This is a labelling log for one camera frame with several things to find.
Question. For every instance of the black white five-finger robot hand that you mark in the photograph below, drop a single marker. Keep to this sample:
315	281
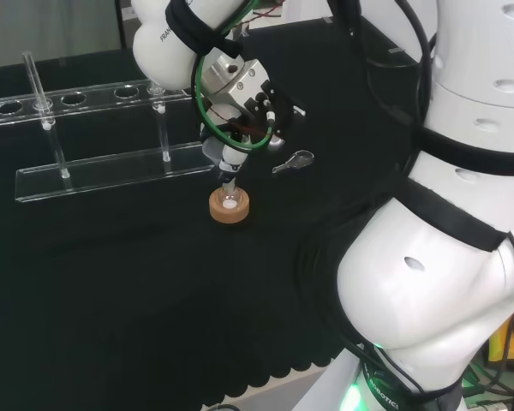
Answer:
257	103

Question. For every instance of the clear plastic funnel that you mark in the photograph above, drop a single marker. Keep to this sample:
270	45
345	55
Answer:
212	150

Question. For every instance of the round-bottom glass flask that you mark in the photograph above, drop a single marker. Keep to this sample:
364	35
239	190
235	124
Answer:
230	200

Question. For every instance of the clear acrylic funnel stand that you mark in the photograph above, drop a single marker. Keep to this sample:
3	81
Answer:
90	171

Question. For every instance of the black bench cloth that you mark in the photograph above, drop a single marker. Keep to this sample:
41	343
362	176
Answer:
154	278

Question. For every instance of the yellow stop button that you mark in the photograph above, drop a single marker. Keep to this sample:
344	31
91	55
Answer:
512	338

